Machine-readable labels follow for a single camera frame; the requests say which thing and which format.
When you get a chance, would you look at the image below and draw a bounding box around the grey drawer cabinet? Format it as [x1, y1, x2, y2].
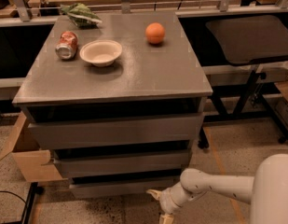
[12, 10, 213, 201]

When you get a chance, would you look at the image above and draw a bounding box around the grey middle drawer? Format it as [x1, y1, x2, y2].
[54, 150, 189, 178]

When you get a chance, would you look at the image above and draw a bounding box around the white paper bowl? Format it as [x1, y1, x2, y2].
[79, 40, 122, 67]

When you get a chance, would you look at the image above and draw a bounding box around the grey drawer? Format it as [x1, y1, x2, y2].
[69, 175, 179, 199]
[29, 113, 204, 149]
[54, 150, 189, 178]

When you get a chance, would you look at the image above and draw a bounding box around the grey top drawer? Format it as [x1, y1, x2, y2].
[29, 113, 204, 149]

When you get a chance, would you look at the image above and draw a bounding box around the crushed red soda can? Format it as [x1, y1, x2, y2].
[55, 31, 77, 60]

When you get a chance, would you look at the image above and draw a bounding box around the black side table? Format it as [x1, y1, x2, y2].
[205, 15, 288, 144]

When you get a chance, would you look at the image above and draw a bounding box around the grey bottom drawer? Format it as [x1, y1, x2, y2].
[69, 175, 179, 199]

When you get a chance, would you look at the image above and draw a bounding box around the black floor cable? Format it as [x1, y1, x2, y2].
[0, 189, 28, 205]

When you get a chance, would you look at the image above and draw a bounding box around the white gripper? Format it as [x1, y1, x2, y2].
[146, 182, 205, 224]

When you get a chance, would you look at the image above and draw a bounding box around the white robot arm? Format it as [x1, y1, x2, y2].
[148, 154, 288, 224]

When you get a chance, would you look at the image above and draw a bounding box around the orange fruit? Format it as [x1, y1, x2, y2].
[145, 22, 165, 45]

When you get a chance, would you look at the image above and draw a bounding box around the black metal floor stand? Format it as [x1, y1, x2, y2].
[6, 182, 44, 224]

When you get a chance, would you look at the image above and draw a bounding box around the cardboard box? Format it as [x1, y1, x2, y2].
[0, 112, 63, 182]

